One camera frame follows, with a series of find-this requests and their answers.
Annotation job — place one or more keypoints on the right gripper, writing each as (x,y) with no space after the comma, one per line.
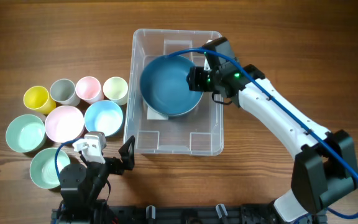
(199,80)

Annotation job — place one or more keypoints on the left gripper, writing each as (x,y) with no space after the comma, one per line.
(127,155)

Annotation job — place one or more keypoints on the light blue bowl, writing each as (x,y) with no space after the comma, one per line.
(104,116)

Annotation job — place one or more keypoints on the clear plastic storage container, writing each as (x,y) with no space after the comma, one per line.
(199,132)

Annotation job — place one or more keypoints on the dark blue bowl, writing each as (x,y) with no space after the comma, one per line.
(164,88)

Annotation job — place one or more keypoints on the cream cup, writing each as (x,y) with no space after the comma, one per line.
(116,89)

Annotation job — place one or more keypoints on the pink bowl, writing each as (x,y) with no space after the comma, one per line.
(64,123)

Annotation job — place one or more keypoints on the pink cup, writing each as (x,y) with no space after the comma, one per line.
(89,89)

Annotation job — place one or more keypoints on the mint green bowl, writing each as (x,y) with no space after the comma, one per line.
(42,169)
(26,133)

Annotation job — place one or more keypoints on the grey cup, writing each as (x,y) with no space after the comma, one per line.
(63,91)

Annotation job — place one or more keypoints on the yellow cup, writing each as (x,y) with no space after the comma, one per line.
(38,98)

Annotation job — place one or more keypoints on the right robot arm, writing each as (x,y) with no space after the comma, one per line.
(325,165)

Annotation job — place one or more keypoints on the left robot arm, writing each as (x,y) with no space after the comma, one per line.
(81,184)

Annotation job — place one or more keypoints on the white label in container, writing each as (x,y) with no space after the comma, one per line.
(153,115)

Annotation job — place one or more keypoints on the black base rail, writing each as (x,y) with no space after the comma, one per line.
(130,214)

